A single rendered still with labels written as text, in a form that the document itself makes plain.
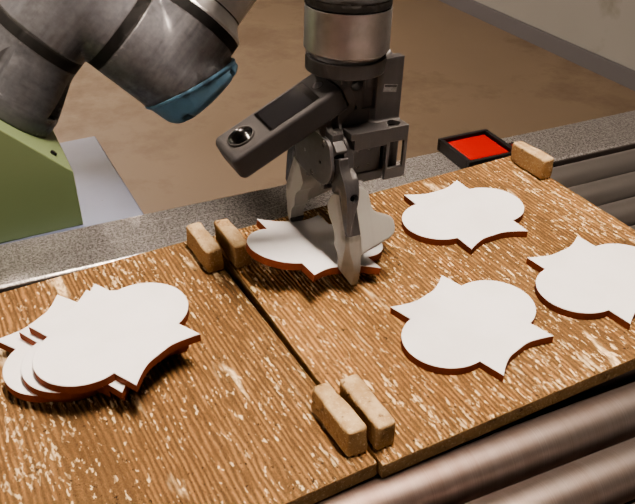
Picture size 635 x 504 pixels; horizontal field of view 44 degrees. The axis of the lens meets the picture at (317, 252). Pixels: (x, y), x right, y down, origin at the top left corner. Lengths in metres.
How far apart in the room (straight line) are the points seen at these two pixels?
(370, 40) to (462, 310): 0.25
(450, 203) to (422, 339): 0.24
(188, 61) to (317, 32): 0.34
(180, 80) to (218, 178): 1.94
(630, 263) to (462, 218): 0.17
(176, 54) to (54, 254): 0.28
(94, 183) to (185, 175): 1.86
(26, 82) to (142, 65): 0.13
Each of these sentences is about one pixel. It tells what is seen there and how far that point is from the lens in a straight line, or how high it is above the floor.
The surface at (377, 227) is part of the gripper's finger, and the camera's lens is 0.74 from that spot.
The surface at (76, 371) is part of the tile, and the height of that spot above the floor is 0.97.
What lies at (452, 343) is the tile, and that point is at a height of 0.94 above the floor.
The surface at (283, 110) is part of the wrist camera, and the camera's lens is 0.70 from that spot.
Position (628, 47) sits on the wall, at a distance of 3.93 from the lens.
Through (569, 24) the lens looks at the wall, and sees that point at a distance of 4.19.
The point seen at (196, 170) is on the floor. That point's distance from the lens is 2.98.
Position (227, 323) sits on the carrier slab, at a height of 0.94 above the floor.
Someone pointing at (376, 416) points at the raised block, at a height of 0.96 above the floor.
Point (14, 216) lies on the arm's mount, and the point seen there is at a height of 0.90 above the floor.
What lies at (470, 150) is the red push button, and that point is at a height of 0.93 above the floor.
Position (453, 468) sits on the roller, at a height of 0.92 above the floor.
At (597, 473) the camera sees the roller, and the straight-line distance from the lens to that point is 0.65.
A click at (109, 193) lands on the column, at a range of 1.08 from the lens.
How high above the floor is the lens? 1.39
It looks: 34 degrees down
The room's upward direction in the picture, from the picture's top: straight up
